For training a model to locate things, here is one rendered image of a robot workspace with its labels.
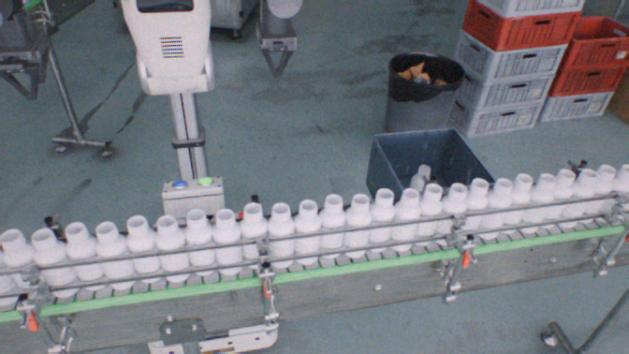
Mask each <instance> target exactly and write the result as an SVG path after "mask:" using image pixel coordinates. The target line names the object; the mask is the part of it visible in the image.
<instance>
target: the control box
mask: <svg viewBox="0 0 629 354"><path fill-rule="evenodd" d="M211 179H212V182H211V183H209V184H200V183H199V182H198V181H199V180H200V179H196V180H186V185H183V186H174V185H173V183H174V182H165V184H164V188H163V192H162V198H163V203H164V210H165V214H171V215H173V217H174V218H175V219H184V218H187V214H188V213H189V212H190V211H191V210H194V209H200V210H203V211H204V212H205V215H206V218H207V219H209V221H210V220H212V219H213V215H214V214H216V213H217V212H218V211H219V210H221V209H225V208H226V202H225V201H224V191H223V183H222V178H221V177H216V178H211Z"/></svg>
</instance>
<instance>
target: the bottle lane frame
mask: <svg viewBox="0 0 629 354"><path fill-rule="evenodd" d="M609 225H610V224H609ZM596 226H597V225H596ZM597 227H598V226H597ZM585 228H586V227H585ZM623 230H624V227H623V226H622V225H621V226H615V227H613V226H611V225H610V227H608V228H600V227H598V228H597V229H587V228H586V230H581V231H575V230H574V232H566V233H563V232H562V231H561V233H560V234H553V235H551V234H550V233H549V235H547V236H540V237H538V236H537V235H536V234H534V235H535V236H534V237H532V238H524V237H523V236H522V235H521V236H522V240H518V241H512V240H510V239H509V237H508V236H507V237H508V240H509V241H508V242H504V243H498V242H497V241H496V240H495V241H496V243H492V244H483V243H482V244H481V245H478V246H476V247H475V250H474V254H475V258H476V259H477V261H478V263H477V264H473V262H472V261H471V260H470V262H469V265H468V266H467V267H466V268H461V272H460V275H459V277H458V281H457V282H458V283H459V284H460V289H459V290H458V291H457V292H456V293H462V292H468V291H475V290H480V289H486V288H497V287H504V286H510V285H516V284H517V283H522V282H528V281H534V280H540V279H547V278H552V277H558V276H565V275H570V274H577V273H587V272H592V271H593V269H595V268H598V266H597V265H596V264H595V263H594V261H593V257H592V254H593V252H594V250H595V249H601V246H598V244H600V243H601V241H602V240H603V238H606V237H609V239H608V241H607V244H606V245H605V246H604V250H605V251H606V252H607V253H608V252H609V250H610V249H611V247H612V246H613V245H614V243H615V242H616V240H617V239H618V237H619V236H620V234H621V233H622V231H623ZM480 241H481V240H480ZM481 242H482V241H481ZM439 248H441V250H439V251H435V252H429V251H428V250H427V249H426V247H425V249H426V253H422V254H414V253H413V252H412V250H410V251H411V256H407V257H400V256H399V255H397V252H395V253H396V258H387V259H384V257H383V256H382V255H381V257H382V259H380V260H373V261H369V260H368V258H367V257H366V261H365V262H359V263H354V262H353V261H352V259H350V264H345V265H338V264H337V263H336V261H335V260H334V266H330V267H324V268H323V267H322V265H320V263H319V262H318V268H316V269H310V270H307V269H306V268H305V266H304V265H303V270H301V271H295V272H291V271H289V269H288V267H286V273H281V274H276V275H275V282H273V283H271V286H272V287H276V296H274V299H276V306H275V307H274V310H275V312H277V314H278V316H277V317H276V318H275V323H279V322H287V321H292V320H298V319H305V318H310V317H316V316H323V315H328V314H334V313H340V312H347V311H353V310H359V309H365V308H371V307H377V306H384V305H390V304H395V303H402V302H413V301H419V300H426V299H428V298H431V297H438V296H442V293H444V292H446V290H447V288H446V285H445V283H446V281H444V278H445V274H446V272H449V270H448V269H447V267H448V264H449V261H453V260H456V261H457V260H458V258H459V252H458V250H457V247H456V246H455V245H454V249H449V250H443V248H442V247H441V246H440V247H439ZM613 258H614V259H615V263H614V264H613V265H610V266H609V269H612V268H618V266H624V265H629V243H628V242H626V241H624V242H623V244H622V246H621V248H620V249H619V250H618V252H617V253H616V255H615V256H614V257H613ZM73 301H74V302H68V303H61V304H58V303H57V299H56V301H55V303H54V305H48V306H42V310H41V314H40V316H41V317H42V319H43V321H44V322H45V324H46V327H47V328H48V330H49V332H50V333H51V336H52V337H53V339H54V341H55V342H57V341H59V339H60V335H61V331H62V329H63V327H61V326H60V323H59V321H58V320H57V318H58V317H66V318H67V320H68V322H70V326H66V328H67V329H72V328H73V330H74V332H75V334H76V336H75V337H74V338H73V340H72V344H71V349H70V354H81V353H87V352H93V351H100V350H106V349H112V348H117V347H128V346H135V345H141V344H147V343H152V342H158V341H163V339H161V336H160V332H159V330H158V329H159V327H160V326H161V325H162V324H163V323H164V322H168V323H171V322H173V321H176V320H183V319H188V318H197V319H199V320H202V323H203V329H204V333H205V334H207V333H213V332H225V331H231V330H237V329H243V328H249V327H255V326H262V325H265V306H264V284H259V283H258V277H256V273H255V272H254V273H253V278H247V279H239V276H238V274H237V273H236V280H233V281H226V282H223V280H222V276H220V275H219V280H218V283H211V284H205V281H204V278H202V284H201V285H198V286H191V287H188V286H187V284H186V280H184V286H183V288H169V287H168V282H167V286H166V289H164V290H157V291H152V288H151V286H150V287H149V290H148V292H143V293H136V294H134V293H133V289H132V287H131V290H130V293H129V294H128V295H123V296H115V292H114V290H113V293H112V295H111V297H108V298H101V299H97V298H96V297H95V294H94V297H93V298H92V299H91V300H88V301H81V302H78V301H77V296H76V298H75V300H73ZM21 322H22V317H21V315H20V314H19V312H18V311H17V306H16V308H15V309H14V310H13V311H6V312H0V354H49V348H48V346H47V345H46V343H45V341H44V340H43V338H42V337H41V335H40V333H39V332H38V331H37V332H34V331H31V330H30V327H29V326H28V325H27V329H26V330H25V331H21V330H20V325H21Z"/></svg>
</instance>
